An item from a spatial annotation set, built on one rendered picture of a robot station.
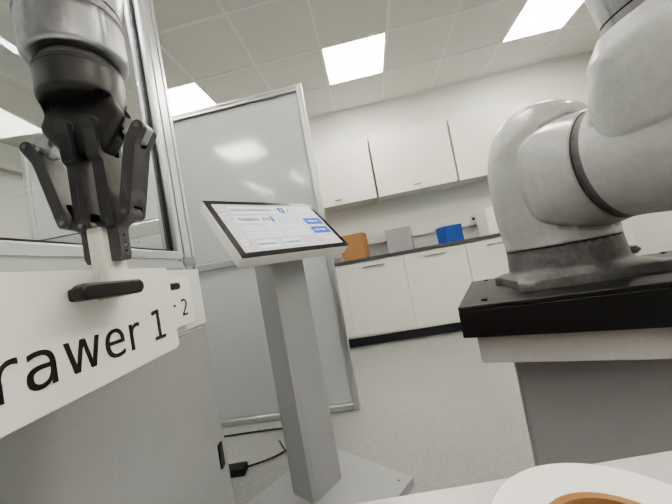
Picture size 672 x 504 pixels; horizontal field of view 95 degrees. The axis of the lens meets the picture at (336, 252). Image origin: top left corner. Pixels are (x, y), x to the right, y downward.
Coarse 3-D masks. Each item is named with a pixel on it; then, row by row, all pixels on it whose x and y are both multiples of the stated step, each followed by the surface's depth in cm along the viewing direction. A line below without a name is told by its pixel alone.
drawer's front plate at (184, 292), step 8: (176, 280) 69; (184, 280) 72; (184, 288) 71; (176, 296) 68; (184, 296) 71; (176, 304) 67; (184, 304) 70; (192, 304) 74; (176, 312) 66; (192, 312) 73; (176, 320) 66; (184, 320) 69; (192, 320) 72
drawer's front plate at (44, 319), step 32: (0, 288) 22; (32, 288) 24; (64, 288) 27; (160, 288) 40; (0, 320) 21; (32, 320) 23; (64, 320) 26; (96, 320) 29; (128, 320) 33; (160, 320) 39; (0, 352) 21; (32, 352) 23; (64, 352) 26; (128, 352) 33; (160, 352) 38; (64, 384) 25; (96, 384) 28; (0, 416) 20; (32, 416) 22
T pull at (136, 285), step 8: (120, 280) 29; (128, 280) 29; (136, 280) 31; (72, 288) 24; (80, 288) 24; (88, 288) 25; (96, 288) 25; (104, 288) 26; (112, 288) 27; (120, 288) 28; (128, 288) 29; (136, 288) 30; (72, 296) 24; (80, 296) 24; (88, 296) 25; (96, 296) 25; (104, 296) 26; (112, 296) 28
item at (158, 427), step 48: (192, 336) 74; (144, 384) 55; (192, 384) 71; (48, 432) 38; (96, 432) 44; (144, 432) 53; (192, 432) 67; (0, 480) 32; (48, 480) 37; (96, 480) 43; (144, 480) 51; (192, 480) 64
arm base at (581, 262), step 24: (600, 240) 42; (624, 240) 43; (528, 264) 46; (552, 264) 44; (576, 264) 42; (600, 264) 41; (624, 264) 40; (648, 264) 39; (528, 288) 43; (552, 288) 42
